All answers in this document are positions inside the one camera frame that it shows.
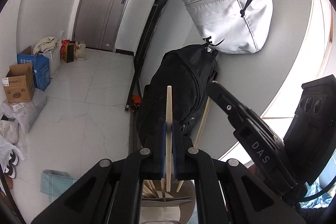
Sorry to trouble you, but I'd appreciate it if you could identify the white translucent bag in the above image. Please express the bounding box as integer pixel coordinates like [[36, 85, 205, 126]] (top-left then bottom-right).
[[42, 48, 62, 78]]

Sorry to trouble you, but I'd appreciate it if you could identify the blue cardboard box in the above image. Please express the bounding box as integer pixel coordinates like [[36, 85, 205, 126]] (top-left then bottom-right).
[[17, 45, 51, 91]]

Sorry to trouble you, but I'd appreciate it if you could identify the beige tote bag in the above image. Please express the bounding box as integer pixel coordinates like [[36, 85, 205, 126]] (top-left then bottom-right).
[[75, 41, 87, 61]]

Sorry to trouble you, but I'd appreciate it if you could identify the red snack bag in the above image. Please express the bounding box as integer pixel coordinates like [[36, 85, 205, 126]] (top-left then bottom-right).
[[60, 39, 69, 60]]

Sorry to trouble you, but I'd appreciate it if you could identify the brown cardboard box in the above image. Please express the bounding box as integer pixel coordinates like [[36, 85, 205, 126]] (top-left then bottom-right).
[[2, 63, 36, 104]]

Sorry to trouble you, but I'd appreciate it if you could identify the orange black tool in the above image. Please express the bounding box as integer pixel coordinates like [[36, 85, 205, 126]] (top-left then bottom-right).
[[131, 94, 142, 112]]

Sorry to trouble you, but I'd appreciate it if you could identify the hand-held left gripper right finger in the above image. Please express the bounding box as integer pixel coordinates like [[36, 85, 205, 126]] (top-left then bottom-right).
[[172, 122, 307, 224]]

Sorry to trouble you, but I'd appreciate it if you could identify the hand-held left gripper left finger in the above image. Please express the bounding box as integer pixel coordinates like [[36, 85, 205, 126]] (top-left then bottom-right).
[[31, 118, 166, 224]]

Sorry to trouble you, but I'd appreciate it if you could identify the black paper bag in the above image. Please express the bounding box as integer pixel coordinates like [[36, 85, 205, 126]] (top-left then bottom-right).
[[63, 41, 77, 64]]

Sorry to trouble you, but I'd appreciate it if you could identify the white fabric bag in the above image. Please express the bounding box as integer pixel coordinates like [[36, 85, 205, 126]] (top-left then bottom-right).
[[180, 0, 274, 55]]

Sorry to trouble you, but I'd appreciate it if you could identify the white grey utensil holder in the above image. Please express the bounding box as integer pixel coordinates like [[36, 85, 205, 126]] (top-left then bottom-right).
[[140, 179, 197, 224]]

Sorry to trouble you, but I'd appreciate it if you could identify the white paper parcel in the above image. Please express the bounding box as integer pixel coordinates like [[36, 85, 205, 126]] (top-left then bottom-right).
[[0, 119, 19, 145]]

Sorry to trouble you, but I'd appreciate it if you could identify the grey door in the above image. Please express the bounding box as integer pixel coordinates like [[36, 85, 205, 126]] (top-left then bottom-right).
[[72, 0, 152, 53]]

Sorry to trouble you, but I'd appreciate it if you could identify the grey plastic parcel bag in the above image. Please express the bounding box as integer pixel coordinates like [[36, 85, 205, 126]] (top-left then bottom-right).
[[0, 89, 47, 134]]

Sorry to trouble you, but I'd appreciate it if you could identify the white plastic bag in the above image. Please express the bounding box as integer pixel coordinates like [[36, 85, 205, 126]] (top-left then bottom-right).
[[0, 134, 26, 175]]

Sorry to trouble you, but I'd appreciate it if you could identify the beige folded cloth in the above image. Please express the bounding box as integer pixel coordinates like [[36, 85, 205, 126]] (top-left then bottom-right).
[[33, 36, 62, 54]]

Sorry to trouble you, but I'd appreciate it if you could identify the black white sneaker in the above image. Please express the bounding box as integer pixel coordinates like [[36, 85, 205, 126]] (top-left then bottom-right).
[[4, 162, 17, 179], [8, 152, 20, 166]]

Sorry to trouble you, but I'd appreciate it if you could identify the teal checked tablecloth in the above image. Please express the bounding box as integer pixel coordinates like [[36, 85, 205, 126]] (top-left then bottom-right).
[[40, 169, 80, 195]]

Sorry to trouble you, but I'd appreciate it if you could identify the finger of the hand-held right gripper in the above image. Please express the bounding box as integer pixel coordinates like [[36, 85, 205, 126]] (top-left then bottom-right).
[[207, 81, 253, 133]]

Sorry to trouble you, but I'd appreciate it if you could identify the black metal frame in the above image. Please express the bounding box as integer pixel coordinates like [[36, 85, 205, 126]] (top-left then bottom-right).
[[124, 0, 193, 112]]

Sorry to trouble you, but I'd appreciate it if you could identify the black backpack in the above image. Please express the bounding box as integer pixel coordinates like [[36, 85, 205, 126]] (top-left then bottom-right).
[[136, 43, 219, 147]]

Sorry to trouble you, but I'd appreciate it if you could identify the light blue cloth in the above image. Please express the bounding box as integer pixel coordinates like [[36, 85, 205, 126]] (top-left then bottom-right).
[[299, 176, 334, 210]]

